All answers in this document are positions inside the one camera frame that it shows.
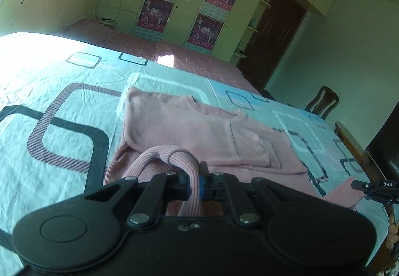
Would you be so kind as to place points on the dark wooden chair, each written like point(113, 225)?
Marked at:
point(323, 103)

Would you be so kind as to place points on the cream arched headboard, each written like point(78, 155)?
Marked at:
point(43, 16)

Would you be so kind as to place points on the lower right pink poster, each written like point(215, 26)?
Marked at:
point(205, 32)

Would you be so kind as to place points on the lower left pink poster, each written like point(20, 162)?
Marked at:
point(154, 15)

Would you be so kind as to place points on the pink checked bed cover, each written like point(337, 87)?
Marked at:
point(92, 32)

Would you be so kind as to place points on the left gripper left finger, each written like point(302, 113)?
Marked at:
point(154, 197)

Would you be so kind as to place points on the corner shelf unit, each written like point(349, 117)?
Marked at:
point(250, 30)

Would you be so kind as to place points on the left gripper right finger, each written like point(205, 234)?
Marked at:
point(227, 190)

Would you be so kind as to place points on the dark wooden door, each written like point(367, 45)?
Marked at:
point(274, 33)

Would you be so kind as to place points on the patterned light blue bedsheet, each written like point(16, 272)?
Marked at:
point(62, 113)

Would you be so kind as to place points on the wooden bed footboard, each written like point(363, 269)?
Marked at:
point(382, 260)

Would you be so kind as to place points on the pink sweatshirt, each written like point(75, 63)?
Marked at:
point(165, 133)

